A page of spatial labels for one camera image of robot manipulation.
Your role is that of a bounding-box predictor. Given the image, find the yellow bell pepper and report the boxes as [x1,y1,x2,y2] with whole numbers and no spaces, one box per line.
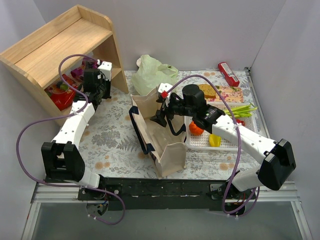
[208,134,222,148]

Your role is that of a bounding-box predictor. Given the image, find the wooden two-tier shelf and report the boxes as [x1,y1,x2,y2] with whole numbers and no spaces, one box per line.
[0,5,129,117]

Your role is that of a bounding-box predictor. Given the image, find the light green plastic bag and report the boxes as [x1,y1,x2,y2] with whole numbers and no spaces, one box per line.
[131,54,179,96]

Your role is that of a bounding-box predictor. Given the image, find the red rectangular box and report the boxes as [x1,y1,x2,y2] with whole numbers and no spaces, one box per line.
[217,61,240,87]

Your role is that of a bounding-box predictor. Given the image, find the white plastic basket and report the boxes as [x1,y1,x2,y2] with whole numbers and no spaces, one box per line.
[184,102,258,153]

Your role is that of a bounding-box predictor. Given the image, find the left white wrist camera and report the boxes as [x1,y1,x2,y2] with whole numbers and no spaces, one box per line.
[97,60,112,81]

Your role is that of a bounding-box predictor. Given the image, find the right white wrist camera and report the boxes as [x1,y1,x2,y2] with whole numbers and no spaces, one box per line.
[157,83,173,99]

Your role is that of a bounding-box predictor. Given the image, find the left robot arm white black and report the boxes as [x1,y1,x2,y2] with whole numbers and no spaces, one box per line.
[41,66,112,200]

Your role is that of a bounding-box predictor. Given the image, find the red snack packet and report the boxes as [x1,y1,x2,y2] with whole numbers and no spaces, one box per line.
[44,78,76,111]

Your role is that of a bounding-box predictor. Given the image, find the green spring onions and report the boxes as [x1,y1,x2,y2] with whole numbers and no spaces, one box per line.
[231,104,258,119]

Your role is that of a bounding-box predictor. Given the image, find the slice of brown bread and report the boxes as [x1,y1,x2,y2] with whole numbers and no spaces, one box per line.
[198,84,216,99]

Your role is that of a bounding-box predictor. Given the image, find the floral rectangular tray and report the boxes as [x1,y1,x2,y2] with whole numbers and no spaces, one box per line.
[205,85,244,103]

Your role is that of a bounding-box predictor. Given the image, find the beige canvas tote bag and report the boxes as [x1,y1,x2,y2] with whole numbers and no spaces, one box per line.
[129,89,186,179]

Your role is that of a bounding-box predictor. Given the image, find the purple snack packet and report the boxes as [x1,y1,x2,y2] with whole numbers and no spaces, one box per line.
[70,57,98,81]

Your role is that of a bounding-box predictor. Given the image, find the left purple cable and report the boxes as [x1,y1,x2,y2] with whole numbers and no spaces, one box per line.
[15,54,126,225]

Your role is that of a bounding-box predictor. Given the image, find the orange tangerine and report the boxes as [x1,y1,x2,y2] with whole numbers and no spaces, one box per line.
[188,121,204,136]

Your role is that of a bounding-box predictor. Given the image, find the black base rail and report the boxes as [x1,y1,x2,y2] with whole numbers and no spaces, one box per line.
[77,177,227,211]

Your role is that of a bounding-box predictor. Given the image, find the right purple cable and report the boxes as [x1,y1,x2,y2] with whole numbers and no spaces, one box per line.
[166,74,260,217]

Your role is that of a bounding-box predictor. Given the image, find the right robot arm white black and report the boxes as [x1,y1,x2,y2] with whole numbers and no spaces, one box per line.
[150,83,296,199]

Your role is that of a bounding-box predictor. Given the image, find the purple cable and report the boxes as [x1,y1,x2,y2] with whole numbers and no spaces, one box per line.
[166,74,260,217]
[15,54,126,225]

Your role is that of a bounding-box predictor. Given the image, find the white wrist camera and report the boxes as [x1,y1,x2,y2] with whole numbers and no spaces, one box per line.
[97,60,112,81]
[157,83,173,99]

